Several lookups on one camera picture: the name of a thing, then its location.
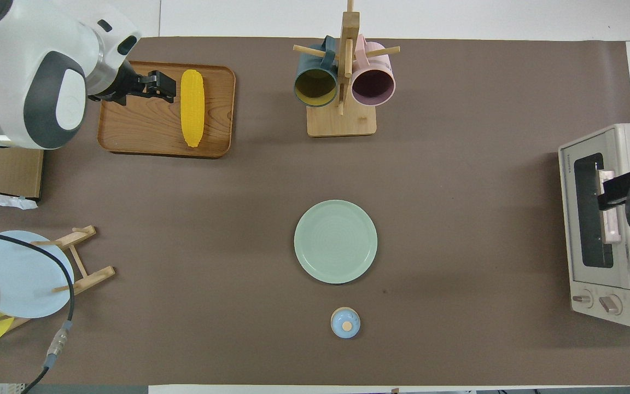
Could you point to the wooden plate rack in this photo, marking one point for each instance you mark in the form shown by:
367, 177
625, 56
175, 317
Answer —
93, 278

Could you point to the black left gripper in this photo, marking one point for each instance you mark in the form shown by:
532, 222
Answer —
121, 82

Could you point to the pink mug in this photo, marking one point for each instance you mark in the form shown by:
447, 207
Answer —
372, 85

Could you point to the wooden mug rack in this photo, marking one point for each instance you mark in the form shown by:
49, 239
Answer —
342, 123

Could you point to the brown wooden tray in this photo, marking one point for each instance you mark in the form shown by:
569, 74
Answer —
140, 128

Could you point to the dark blue mug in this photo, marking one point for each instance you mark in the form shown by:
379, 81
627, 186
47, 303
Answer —
315, 85

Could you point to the yellow corn cob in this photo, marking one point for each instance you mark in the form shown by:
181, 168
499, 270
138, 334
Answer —
192, 106

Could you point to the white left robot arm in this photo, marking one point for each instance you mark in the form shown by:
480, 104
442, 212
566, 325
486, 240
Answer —
19, 33

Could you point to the brown table mat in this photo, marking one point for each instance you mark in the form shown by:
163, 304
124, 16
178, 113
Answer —
457, 219

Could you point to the pale green plate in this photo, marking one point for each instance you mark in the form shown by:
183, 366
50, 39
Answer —
336, 241

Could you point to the wooden two-level shelf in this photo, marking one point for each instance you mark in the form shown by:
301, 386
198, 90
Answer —
14, 169

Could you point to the white oven knob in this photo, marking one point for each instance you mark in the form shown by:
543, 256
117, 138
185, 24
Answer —
610, 304
583, 299

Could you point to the small blue bell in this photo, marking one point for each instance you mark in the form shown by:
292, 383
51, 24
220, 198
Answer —
345, 323

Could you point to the light blue plate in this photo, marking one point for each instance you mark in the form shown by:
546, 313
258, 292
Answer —
25, 273

